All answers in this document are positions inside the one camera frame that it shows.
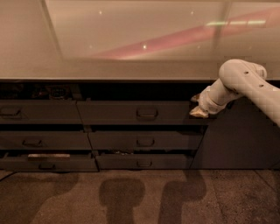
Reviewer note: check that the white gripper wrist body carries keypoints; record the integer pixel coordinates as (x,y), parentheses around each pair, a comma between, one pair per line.
(206,101)

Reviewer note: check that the dark drawer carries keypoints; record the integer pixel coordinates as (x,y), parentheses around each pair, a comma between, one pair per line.
(138,113)
(44,140)
(144,162)
(21,163)
(39,112)
(145,140)

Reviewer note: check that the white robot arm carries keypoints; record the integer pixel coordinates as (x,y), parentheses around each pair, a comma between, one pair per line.
(238,78)

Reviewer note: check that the pale flat item in drawer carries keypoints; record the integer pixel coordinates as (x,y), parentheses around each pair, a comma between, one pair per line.
(48,156)

